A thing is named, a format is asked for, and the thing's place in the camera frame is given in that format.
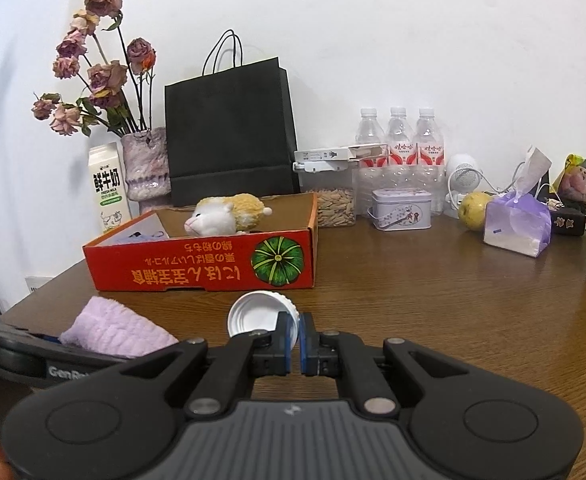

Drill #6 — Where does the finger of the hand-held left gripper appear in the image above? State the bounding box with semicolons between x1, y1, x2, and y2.
0;325;67;347

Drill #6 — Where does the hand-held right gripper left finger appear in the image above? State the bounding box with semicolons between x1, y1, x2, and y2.
117;310;300;421

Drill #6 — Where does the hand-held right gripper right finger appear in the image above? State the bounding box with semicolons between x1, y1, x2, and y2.
300;312;474;421

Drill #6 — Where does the white round lid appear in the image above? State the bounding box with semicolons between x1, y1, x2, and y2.
227;291;301;346

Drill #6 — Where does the purple fluffy towel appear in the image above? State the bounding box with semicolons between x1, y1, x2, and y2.
59;296;180;359

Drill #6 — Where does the red cardboard box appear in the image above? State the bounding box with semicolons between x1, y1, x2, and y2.
83;192;318;292

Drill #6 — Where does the purple drawstring pouch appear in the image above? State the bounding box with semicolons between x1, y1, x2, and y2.
115;230;171;246

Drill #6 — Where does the white yellow plush hamster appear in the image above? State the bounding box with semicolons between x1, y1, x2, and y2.
184;193;274;237

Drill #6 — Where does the clear seed container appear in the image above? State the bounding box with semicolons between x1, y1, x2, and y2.
300;167;358;228

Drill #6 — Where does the white green milk carton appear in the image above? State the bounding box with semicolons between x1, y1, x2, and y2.
88;142;130;235

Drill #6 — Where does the white printed tin box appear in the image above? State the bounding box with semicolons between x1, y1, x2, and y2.
370;187;434;232

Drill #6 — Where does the flat white carton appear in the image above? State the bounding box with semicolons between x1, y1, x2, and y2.
293;144;390;173

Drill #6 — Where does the purple textured vase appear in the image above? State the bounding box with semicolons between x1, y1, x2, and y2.
120;127;170;211

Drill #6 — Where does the green apple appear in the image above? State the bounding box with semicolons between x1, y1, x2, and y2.
458;191;494;231

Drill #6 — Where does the black paper bag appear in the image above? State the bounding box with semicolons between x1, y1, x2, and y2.
164;30;301;208

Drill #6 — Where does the clear water bottle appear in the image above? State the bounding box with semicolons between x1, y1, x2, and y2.
415;107;448;216
355;107;388;211
385;106;418;191

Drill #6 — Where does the small white fan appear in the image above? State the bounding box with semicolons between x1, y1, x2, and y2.
445;154;481;208

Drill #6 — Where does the purple tissue pack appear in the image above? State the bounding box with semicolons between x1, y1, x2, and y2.
483;146;554;258

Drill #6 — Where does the dried pink rose bouquet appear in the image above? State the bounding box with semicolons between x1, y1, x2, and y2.
32;0;156;138

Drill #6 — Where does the small dark pouch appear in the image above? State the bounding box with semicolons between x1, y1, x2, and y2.
548;205;586;237

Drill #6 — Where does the colourful snack bag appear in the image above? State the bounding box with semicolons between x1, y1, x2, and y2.
555;154;586;211

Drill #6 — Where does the white cable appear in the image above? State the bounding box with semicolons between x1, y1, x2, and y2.
478;172;524;197

